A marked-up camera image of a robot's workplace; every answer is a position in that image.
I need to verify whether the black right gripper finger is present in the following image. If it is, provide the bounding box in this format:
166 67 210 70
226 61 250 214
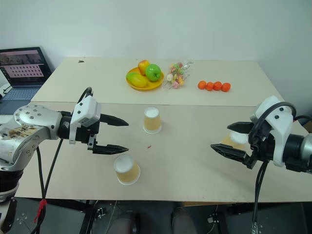
227 121 255 135
210 143 254 167

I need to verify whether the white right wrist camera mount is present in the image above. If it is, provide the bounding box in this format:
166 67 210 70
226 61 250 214
250 96 293 168

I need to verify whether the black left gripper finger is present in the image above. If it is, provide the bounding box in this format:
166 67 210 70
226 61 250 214
92 144 130 155
99 113 130 127

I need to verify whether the yellow green mango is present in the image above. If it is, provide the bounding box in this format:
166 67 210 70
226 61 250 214
126 72 149 88

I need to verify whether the green apple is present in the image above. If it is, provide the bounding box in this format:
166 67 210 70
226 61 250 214
145 63 162 82

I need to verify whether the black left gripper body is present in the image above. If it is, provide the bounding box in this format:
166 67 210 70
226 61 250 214
75 117 102 153

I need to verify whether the clear bag of candies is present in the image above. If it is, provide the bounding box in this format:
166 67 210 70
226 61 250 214
163 59 195 90

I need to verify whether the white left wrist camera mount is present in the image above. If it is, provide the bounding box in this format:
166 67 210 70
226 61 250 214
69 96 102 144

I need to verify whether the dark blue laptop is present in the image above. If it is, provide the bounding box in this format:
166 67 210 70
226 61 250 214
0 46 53 102

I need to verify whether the tan paper cup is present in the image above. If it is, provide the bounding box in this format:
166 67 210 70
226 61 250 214
113 154 141 186
220 132 250 151
143 107 162 135

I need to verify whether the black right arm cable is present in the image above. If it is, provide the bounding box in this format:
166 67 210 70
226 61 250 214
250 101 312 234

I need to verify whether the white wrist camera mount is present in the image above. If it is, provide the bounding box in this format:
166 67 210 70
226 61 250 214
69 96 102 144
250 96 293 168

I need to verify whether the yellow plate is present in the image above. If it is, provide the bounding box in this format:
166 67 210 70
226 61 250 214
125 67 165 92

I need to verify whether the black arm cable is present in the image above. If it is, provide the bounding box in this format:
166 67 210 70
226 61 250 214
29 86 95 234
250 101 312 234

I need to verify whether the black table leg frame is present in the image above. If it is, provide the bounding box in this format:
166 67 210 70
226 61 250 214
79 200 99 234

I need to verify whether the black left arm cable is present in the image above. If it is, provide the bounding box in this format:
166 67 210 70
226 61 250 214
29 86 95 234

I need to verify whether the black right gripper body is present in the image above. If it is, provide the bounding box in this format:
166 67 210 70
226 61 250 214
244 119 276 170

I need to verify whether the red tape on cable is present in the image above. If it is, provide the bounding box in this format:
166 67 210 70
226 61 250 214
34 199 48 223

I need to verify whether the orange yellow apple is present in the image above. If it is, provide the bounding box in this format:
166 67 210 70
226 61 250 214
137 59 151 77

